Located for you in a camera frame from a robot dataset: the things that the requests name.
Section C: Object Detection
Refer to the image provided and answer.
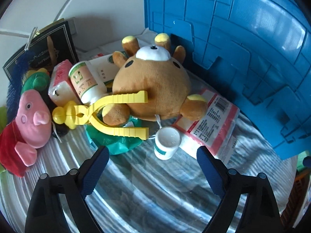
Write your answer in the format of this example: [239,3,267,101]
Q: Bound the yellow plastic toy tongs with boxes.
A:
[52,90,150,141]

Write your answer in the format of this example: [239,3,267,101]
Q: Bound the blue feather duster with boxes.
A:
[6,50,33,123]

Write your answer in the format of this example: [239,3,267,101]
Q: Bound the white pill bottle orange label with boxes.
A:
[69,61,107,105]

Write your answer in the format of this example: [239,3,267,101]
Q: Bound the red white tissue pack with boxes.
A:
[173,88,240,164]

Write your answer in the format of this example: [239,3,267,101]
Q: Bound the white striped bed sheet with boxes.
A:
[0,28,300,233]

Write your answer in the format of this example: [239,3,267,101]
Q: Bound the lime green plush toy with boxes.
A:
[0,106,7,133]

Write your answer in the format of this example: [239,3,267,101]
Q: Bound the green plastic bag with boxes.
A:
[85,125,143,155]

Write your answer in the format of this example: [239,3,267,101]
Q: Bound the black gift box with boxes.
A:
[3,18,80,81]

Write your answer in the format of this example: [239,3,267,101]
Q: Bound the pink pig plush red dress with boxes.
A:
[1,90,52,177]

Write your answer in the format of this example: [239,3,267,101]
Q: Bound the brown bear plush toy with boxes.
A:
[102,33,208,126]

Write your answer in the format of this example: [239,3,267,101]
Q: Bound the pink white tissue pack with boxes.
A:
[48,59,81,107]

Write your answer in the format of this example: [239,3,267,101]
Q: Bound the blue plastic crate lid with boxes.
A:
[144,0,310,159]

